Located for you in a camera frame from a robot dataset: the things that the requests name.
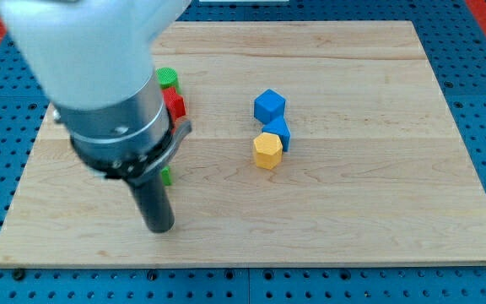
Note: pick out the blue cube block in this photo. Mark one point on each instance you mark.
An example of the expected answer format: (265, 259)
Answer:
(268, 106)

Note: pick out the green cylinder block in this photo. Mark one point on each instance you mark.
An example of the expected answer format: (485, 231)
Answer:
(167, 78)

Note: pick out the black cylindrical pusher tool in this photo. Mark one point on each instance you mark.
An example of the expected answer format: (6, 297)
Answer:
(153, 203)

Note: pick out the green star block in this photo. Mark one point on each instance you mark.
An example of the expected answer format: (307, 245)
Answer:
(165, 174)

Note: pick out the wooden board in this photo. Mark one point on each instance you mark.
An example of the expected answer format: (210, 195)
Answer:
(376, 174)

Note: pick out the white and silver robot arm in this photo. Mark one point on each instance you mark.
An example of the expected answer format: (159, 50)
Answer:
(92, 59)

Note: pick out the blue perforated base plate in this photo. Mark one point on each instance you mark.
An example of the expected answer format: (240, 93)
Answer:
(456, 45)

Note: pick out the red block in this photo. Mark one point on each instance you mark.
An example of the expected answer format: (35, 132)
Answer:
(174, 102)

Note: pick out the yellow hexagonal block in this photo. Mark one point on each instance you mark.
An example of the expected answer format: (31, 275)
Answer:
(267, 150)

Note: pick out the blue triangular block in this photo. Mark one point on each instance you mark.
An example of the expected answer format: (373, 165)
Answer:
(280, 127)

